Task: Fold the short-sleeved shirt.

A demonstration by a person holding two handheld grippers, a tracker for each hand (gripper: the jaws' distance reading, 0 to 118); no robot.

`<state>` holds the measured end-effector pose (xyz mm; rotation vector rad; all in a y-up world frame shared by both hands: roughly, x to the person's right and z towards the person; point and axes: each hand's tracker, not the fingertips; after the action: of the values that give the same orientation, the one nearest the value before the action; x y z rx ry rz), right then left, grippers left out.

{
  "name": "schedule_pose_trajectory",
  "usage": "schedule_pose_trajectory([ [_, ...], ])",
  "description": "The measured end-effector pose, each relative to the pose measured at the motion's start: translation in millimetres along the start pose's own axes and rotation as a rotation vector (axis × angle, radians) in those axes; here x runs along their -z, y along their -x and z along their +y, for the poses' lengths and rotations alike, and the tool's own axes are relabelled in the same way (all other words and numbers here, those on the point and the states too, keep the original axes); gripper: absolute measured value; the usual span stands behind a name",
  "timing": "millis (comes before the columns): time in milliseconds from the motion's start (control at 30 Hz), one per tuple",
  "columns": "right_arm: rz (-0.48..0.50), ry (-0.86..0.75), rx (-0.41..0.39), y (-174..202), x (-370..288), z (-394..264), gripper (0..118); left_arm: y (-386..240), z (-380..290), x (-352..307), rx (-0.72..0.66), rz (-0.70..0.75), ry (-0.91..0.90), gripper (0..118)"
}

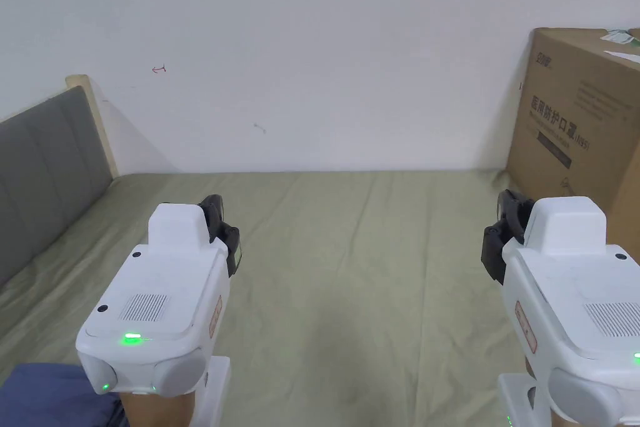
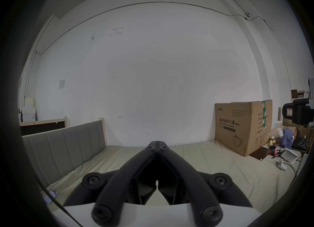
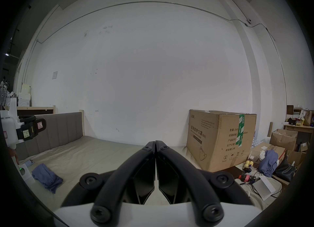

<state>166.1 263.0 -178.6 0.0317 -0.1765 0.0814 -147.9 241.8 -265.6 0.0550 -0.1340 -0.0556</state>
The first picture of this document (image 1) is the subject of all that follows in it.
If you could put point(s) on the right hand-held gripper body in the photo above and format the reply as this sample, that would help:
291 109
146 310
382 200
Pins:
570 297

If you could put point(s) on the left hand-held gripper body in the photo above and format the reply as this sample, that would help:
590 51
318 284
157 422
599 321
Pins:
155 297

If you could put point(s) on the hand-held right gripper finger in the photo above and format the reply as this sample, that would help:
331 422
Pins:
497 242

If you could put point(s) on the bed with pale green sheet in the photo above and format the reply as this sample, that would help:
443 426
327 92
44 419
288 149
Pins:
350 272

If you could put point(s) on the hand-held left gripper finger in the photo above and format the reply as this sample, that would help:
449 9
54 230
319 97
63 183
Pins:
231 247

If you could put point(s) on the person's left hand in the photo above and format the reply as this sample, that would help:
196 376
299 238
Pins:
157 412

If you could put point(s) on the brown cardboard carton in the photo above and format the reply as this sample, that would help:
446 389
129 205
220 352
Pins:
580 112

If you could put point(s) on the dark blue garment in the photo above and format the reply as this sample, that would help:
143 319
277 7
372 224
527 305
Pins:
45 397

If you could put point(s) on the grey padded headboard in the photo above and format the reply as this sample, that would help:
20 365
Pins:
45 172

